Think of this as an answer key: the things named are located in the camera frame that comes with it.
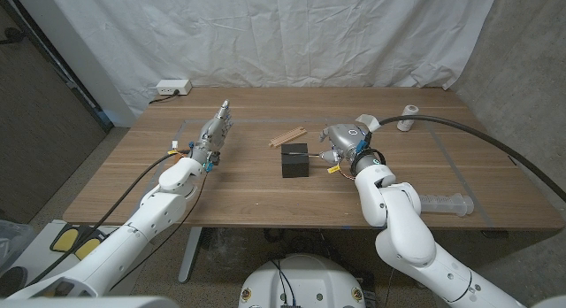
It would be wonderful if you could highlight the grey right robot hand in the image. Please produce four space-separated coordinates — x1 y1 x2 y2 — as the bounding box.
318 123 373 167

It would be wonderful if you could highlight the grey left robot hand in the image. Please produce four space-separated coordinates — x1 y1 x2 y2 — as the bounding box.
189 99 234 166

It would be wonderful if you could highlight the clear plastic syringe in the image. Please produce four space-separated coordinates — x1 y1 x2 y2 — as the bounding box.
417 192 475 218

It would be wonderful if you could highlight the black cube box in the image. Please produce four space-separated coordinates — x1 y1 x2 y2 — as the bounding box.
280 142 310 179

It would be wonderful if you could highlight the tan ridged wooden strip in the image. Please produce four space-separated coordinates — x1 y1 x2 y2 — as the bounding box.
268 126 309 149

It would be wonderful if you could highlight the white power strip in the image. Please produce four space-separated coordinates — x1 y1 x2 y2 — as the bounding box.
156 79 193 96

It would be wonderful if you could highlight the white bandage roll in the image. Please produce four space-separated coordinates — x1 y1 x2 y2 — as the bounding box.
396 104 420 133

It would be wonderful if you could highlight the white wrinkled backdrop cloth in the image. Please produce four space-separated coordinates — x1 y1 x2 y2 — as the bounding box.
43 0 501 127

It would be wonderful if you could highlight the grey metal table leg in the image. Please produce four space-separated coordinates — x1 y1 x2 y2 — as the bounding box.
178 227 203 284

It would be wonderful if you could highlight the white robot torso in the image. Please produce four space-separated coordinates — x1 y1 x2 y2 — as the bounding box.
238 253 367 308

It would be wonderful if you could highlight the yellow foot pedal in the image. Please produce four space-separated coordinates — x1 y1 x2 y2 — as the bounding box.
73 236 105 262
50 224 83 253

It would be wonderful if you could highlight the white pedal platform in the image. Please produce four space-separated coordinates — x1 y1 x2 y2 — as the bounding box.
0 219 151 296

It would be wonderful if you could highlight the clear plastic bag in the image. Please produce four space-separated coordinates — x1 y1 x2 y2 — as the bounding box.
0 219 35 276

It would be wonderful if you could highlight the black power strip cord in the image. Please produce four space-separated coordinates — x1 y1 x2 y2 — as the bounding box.
148 90 180 105

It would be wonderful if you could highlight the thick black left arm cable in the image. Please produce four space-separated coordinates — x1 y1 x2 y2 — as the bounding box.
24 149 192 288

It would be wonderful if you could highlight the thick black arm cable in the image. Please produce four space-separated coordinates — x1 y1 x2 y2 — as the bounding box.
24 149 192 288
356 113 566 204

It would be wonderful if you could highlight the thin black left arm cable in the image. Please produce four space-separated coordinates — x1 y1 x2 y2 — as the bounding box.
108 170 210 291

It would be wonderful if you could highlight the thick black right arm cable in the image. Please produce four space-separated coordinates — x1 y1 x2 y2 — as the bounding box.
356 113 566 204

